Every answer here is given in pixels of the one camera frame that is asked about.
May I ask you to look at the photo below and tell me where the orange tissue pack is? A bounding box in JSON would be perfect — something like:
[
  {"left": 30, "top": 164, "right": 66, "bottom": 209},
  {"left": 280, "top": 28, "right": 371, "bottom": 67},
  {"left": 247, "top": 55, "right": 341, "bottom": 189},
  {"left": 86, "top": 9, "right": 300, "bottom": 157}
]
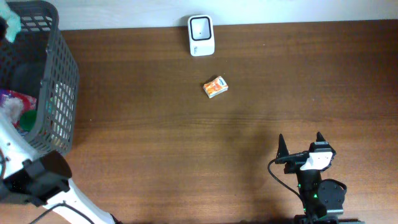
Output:
[{"left": 203, "top": 76, "right": 229, "bottom": 98}]

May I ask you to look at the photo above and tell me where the purple red snack bag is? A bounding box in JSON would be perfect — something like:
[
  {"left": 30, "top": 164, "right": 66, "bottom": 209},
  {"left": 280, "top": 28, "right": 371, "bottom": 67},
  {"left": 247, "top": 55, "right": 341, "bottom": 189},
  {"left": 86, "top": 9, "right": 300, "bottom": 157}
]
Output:
[{"left": 1, "top": 89, "right": 37, "bottom": 136}]

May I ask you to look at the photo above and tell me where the teal wet wipes pack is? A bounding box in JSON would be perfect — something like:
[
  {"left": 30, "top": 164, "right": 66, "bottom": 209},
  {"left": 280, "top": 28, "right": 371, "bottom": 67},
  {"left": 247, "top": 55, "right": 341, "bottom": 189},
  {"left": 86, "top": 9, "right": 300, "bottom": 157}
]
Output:
[{"left": 1, "top": 0, "right": 22, "bottom": 43}]

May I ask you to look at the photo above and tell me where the green lid glass jar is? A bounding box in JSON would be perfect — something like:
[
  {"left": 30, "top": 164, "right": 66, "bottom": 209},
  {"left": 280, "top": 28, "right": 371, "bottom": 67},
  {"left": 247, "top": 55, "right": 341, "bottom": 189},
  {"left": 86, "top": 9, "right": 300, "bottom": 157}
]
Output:
[{"left": 19, "top": 110, "right": 37, "bottom": 132}]

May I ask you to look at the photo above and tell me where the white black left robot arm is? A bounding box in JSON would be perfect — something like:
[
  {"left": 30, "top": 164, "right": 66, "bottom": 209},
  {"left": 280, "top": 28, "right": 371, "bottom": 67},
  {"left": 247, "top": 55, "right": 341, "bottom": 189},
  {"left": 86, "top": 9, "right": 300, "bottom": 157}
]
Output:
[{"left": 1, "top": 113, "right": 120, "bottom": 223}]

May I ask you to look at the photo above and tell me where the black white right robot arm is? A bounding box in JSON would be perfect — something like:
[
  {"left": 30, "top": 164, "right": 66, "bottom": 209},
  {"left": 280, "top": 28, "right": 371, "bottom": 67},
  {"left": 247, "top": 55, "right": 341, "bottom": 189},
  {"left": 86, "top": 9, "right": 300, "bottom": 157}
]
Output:
[{"left": 267, "top": 132, "right": 362, "bottom": 224}]

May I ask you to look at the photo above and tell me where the white barcode scanner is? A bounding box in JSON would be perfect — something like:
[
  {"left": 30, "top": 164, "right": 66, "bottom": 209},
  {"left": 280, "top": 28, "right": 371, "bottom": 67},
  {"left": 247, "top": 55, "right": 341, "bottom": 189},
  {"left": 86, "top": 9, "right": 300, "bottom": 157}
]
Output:
[{"left": 187, "top": 15, "right": 215, "bottom": 57}]

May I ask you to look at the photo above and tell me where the grey plastic mesh basket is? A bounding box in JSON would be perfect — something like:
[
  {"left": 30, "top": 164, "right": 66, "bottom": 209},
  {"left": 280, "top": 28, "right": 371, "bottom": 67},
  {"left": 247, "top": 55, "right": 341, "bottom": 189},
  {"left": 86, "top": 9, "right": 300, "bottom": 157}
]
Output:
[{"left": 1, "top": 1, "right": 80, "bottom": 155}]

